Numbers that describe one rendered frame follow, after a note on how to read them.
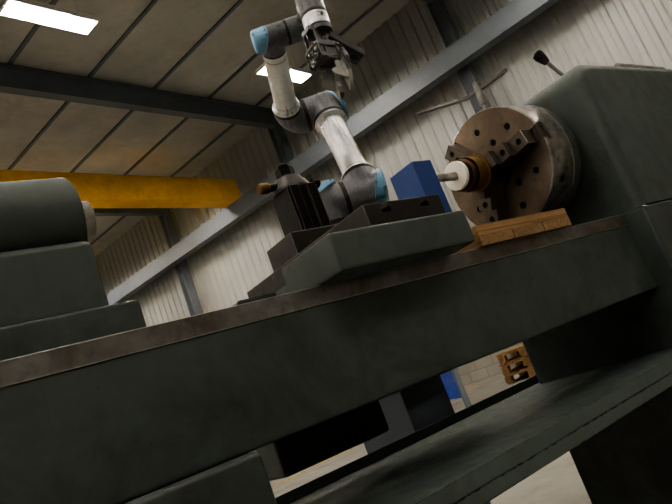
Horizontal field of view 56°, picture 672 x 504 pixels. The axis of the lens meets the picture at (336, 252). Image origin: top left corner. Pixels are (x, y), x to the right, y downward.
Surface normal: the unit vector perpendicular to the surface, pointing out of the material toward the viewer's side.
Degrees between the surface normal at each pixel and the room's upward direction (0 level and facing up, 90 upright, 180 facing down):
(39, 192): 71
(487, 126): 90
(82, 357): 90
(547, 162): 90
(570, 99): 90
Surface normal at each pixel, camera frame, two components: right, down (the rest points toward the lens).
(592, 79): 0.54, -0.37
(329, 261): -0.77, 0.15
